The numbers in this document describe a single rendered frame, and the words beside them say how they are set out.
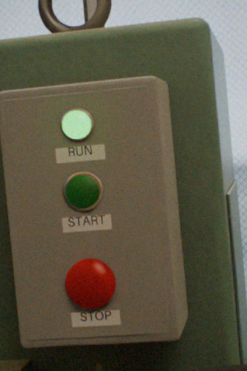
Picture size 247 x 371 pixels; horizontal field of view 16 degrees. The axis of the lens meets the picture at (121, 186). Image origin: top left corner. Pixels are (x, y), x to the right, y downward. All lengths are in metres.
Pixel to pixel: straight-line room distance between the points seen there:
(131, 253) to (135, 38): 0.15
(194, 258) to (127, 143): 0.10
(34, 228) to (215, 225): 0.12
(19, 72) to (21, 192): 0.10
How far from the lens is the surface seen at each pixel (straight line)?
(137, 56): 0.58
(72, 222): 0.53
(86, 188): 0.52
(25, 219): 0.53
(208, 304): 0.58
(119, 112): 0.52
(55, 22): 0.70
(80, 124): 0.52
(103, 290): 0.52
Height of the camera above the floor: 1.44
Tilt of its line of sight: 3 degrees down
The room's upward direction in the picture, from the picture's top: 5 degrees counter-clockwise
